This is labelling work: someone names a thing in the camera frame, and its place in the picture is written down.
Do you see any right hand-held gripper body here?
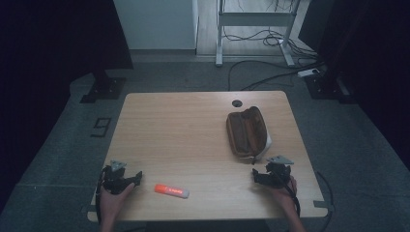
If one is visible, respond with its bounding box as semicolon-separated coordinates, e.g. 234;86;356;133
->
259;155;296;189

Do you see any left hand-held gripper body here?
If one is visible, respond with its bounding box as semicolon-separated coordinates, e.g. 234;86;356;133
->
101;159;137;196

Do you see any orange highlighter pen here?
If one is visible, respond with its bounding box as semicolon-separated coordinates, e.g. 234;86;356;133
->
154;183;190;200

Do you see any brown pencil case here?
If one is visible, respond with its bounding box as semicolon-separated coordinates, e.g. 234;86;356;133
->
225;105;274;165

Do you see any person's right hand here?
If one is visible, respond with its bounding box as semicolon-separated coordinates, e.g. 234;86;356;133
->
266;175;299;211

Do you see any person's left hand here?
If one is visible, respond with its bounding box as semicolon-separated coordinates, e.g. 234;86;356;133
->
99;182;136;221

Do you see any black stand base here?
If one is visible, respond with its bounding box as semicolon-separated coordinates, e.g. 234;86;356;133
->
79;76;128;104
304;72;357;104

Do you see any white power strip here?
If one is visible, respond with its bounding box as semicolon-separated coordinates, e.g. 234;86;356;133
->
296;68;321;78

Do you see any black curtain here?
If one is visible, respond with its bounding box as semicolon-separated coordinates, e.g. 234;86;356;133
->
0;0;134;214
298;0;410;168

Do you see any white cabinet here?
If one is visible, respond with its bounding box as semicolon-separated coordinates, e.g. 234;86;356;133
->
112;0;199;52

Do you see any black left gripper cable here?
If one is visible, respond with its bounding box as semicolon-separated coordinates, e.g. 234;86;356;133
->
95;166;107;224

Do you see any black cable beside table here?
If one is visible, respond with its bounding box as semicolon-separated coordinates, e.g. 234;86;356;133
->
316;171;337;232

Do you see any bundle of black floor cables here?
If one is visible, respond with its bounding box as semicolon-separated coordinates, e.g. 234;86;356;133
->
221;26;327;92

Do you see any white desk frame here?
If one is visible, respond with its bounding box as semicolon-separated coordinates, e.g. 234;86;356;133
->
215;0;297;69

